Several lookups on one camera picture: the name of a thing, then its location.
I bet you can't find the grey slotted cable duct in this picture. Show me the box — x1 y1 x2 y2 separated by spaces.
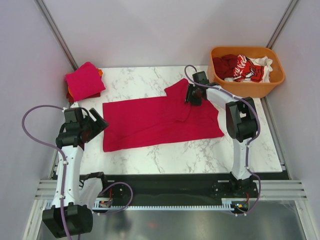
92 198 250 212

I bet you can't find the folded pink t shirt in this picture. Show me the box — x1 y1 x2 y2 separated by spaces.
64 62 106 98

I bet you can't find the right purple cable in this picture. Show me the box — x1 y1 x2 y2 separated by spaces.
184 64 263 216

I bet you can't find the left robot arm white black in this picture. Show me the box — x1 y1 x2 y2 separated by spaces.
42 107 110 239

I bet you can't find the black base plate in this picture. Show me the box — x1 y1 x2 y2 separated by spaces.
79 172 259 207

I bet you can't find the purple cable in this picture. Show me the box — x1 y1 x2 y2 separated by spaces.
184 64 263 216
21 104 135 240

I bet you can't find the left aluminium frame post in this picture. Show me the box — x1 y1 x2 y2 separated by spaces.
34 0 79 71

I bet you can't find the dark red crumpled t shirt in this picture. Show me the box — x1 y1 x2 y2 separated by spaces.
212 54 238 80

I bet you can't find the red white printed t shirt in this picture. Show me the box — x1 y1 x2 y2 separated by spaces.
223 54 273 83

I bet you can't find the aluminium rail profile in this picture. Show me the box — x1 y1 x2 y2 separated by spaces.
34 180 307 200

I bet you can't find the aluminium frame post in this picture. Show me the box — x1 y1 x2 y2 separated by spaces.
266 0 300 49
34 0 79 71

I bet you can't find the folded dark red t shirt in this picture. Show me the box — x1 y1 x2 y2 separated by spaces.
66 88 101 103

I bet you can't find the folded orange t shirt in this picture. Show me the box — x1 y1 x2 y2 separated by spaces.
97 68 103 77

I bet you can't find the orange plastic basket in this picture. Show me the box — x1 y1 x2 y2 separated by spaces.
207 46 286 98

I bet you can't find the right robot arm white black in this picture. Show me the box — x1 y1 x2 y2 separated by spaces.
185 71 261 197

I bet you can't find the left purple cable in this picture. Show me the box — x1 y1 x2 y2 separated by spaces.
21 104 135 240

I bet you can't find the right aluminium frame post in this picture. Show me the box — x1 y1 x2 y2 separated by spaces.
266 0 300 49

